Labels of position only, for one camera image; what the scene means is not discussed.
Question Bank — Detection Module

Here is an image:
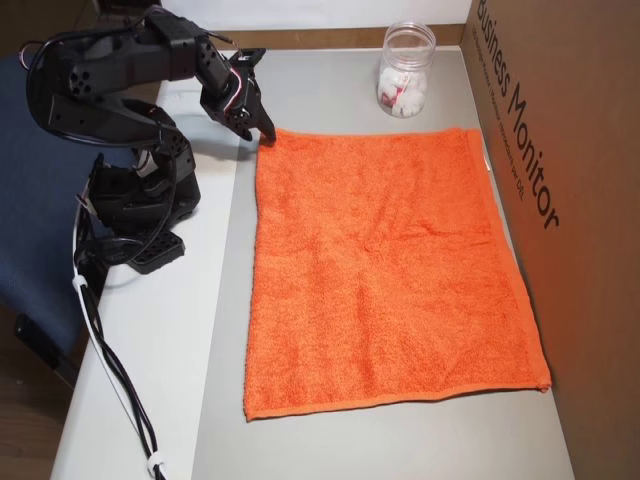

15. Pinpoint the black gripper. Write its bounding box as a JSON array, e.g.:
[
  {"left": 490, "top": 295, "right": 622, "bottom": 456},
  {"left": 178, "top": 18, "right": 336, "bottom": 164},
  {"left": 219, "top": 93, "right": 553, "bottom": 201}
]
[{"left": 199, "top": 59, "right": 278, "bottom": 147}]

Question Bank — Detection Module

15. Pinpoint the orange terry towel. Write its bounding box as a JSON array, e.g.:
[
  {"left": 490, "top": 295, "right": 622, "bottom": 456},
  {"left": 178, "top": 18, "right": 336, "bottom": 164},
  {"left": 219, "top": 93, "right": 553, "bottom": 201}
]
[{"left": 243, "top": 127, "right": 553, "bottom": 424}]

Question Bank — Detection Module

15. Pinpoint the brown cardboard strip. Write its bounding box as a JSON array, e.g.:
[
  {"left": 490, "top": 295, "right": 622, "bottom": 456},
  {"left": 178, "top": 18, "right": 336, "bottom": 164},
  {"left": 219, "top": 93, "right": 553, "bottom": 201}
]
[{"left": 209, "top": 22, "right": 474, "bottom": 52}]

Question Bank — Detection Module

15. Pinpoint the clear jar with white cubes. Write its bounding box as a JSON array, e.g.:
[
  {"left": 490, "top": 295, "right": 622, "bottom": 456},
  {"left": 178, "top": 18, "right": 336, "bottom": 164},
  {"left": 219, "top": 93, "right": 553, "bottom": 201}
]
[{"left": 375, "top": 21, "right": 437, "bottom": 119}]

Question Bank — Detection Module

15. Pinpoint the black table clamp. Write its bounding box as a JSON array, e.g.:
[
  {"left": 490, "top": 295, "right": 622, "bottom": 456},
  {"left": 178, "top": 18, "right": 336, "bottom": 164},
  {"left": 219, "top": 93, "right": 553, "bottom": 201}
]
[{"left": 74, "top": 234, "right": 144, "bottom": 291}]

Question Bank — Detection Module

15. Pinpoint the blue office chair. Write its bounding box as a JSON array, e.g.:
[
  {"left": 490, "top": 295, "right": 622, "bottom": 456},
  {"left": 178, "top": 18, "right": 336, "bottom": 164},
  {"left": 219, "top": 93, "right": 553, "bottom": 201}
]
[{"left": 0, "top": 53, "right": 109, "bottom": 387}]

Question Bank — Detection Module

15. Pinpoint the grey table mat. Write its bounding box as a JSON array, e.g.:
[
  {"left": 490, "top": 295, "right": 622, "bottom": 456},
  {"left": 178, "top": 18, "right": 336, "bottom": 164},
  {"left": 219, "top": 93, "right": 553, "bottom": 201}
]
[{"left": 191, "top": 48, "right": 576, "bottom": 480}]

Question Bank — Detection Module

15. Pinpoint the brown cardboard monitor box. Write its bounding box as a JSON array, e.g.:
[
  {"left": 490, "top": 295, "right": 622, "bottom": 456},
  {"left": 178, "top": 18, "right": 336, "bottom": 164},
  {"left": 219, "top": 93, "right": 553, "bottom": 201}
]
[{"left": 462, "top": 0, "right": 640, "bottom": 480}]

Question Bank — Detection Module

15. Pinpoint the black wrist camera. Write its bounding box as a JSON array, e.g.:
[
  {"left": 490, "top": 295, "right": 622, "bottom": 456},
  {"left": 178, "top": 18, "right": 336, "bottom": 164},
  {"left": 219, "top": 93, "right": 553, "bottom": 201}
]
[{"left": 228, "top": 47, "right": 268, "bottom": 71}]

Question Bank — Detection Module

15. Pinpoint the black camera cable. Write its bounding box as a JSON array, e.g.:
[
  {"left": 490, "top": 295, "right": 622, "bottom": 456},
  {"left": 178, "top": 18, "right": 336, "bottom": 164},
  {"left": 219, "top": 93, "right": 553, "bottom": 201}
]
[{"left": 199, "top": 29, "right": 244, "bottom": 54}]

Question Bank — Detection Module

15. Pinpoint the black power cable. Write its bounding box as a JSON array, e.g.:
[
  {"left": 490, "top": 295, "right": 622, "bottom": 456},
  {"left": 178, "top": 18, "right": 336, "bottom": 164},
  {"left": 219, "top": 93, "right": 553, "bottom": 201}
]
[{"left": 73, "top": 199, "right": 174, "bottom": 480}]

